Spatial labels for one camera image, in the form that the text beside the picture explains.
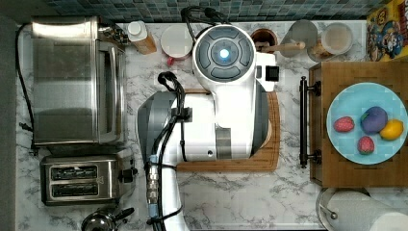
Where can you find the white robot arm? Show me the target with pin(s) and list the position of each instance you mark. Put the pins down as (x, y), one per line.
(227, 121)

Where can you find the white lid red jar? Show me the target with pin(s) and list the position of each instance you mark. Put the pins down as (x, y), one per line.
(176, 43)

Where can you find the glass jar with grey lid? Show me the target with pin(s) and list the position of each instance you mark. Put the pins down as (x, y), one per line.
(301, 31)

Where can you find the clear jar white lid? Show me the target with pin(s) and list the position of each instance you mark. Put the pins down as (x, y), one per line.
(336, 39)

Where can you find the wooden cutting board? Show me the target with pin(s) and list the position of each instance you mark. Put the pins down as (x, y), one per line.
(265, 159)

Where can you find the wooden spoon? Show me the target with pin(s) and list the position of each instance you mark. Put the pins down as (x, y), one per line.
(266, 47)

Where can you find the brown wooden utensil cup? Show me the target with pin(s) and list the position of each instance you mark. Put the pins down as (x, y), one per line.
(263, 37)

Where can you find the white cap sauce bottle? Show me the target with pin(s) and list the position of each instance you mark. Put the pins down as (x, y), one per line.
(141, 38)

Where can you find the stainless steel toaster oven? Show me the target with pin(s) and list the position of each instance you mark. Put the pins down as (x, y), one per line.
(79, 67)

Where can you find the left red strawberry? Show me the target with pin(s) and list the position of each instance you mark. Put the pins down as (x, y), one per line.
(344, 124)

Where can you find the red strawberry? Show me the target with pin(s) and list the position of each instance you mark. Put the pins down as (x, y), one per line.
(344, 124)
(365, 145)

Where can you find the light blue plate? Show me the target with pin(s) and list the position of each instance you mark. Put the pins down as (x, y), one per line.
(354, 101)

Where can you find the shiny steel kettle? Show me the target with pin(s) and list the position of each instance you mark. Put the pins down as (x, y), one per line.
(106, 219)

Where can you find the steel paper towel holder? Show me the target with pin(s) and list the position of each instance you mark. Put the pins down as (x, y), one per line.
(326, 215)

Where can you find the stainless steel slot toaster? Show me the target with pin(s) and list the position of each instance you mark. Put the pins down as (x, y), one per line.
(92, 179)

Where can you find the wooden drawer cabinet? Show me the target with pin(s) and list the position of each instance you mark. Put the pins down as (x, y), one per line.
(334, 170)

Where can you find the lower red strawberry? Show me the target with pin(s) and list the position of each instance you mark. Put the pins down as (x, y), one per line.
(365, 145)

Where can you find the purple plum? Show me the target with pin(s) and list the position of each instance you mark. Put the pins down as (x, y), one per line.
(374, 120)

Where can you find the white paper towel roll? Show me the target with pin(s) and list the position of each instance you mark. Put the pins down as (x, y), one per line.
(359, 212)

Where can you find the yellow lemon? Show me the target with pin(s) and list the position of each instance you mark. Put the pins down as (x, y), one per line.
(392, 130)

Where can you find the colourful cereal box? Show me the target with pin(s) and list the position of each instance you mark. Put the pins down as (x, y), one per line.
(387, 33)

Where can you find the black drawer handle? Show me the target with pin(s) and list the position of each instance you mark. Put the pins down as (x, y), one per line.
(304, 89)

